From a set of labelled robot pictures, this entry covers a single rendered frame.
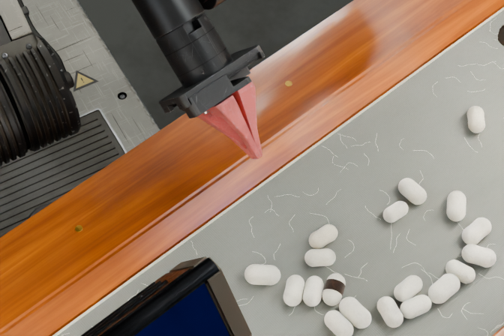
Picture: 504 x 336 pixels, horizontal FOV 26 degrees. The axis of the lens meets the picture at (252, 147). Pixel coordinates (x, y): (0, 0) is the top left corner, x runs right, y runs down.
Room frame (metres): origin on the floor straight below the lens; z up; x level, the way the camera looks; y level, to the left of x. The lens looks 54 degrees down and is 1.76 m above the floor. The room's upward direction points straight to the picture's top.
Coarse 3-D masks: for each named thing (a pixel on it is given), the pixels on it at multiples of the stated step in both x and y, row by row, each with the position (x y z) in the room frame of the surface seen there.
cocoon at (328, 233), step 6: (324, 228) 0.61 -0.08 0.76; (330, 228) 0.61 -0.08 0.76; (336, 228) 0.61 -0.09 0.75; (312, 234) 0.60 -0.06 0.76; (318, 234) 0.60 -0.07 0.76; (324, 234) 0.60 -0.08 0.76; (330, 234) 0.60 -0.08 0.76; (336, 234) 0.61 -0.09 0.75; (312, 240) 0.60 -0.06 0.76; (318, 240) 0.60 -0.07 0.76; (324, 240) 0.60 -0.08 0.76; (330, 240) 0.60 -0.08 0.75; (312, 246) 0.59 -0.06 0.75; (318, 246) 0.59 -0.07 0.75; (324, 246) 0.60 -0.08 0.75
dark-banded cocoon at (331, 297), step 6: (330, 276) 0.55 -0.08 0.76; (336, 276) 0.55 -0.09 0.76; (342, 276) 0.55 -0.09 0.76; (342, 282) 0.55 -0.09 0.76; (324, 294) 0.53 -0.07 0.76; (330, 294) 0.53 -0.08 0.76; (336, 294) 0.53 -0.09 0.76; (324, 300) 0.53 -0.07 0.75; (330, 300) 0.53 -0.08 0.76; (336, 300) 0.53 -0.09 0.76
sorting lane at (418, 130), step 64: (448, 64) 0.85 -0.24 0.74; (384, 128) 0.76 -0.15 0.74; (448, 128) 0.76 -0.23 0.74; (256, 192) 0.67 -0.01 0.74; (320, 192) 0.67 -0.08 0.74; (384, 192) 0.67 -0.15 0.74; (448, 192) 0.67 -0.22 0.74; (192, 256) 0.59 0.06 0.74; (256, 256) 0.59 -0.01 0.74; (384, 256) 0.59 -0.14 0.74; (448, 256) 0.59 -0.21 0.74; (256, 320) 0.51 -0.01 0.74; (320, 320) 0.51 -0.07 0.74; (448, 320) 0.51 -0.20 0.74
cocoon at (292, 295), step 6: (294, 276) 0.55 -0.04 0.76; (300, 276) 0.55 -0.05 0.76; (288, 282) 0.55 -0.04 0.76; (294, 282) 0.54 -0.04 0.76; (300, 282) 0.55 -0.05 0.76; (288, 288) 0.54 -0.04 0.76; (294, 288) 0.54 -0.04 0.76; (300, 288) 0.54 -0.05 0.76; (288, 294) 0.53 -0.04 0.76; (294, 294) 0.53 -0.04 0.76; (300, 294) 0.53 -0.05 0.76; (288, 300) 0.53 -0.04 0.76; (294, 300) 0.53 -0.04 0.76; (300, 300) 0.53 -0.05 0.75
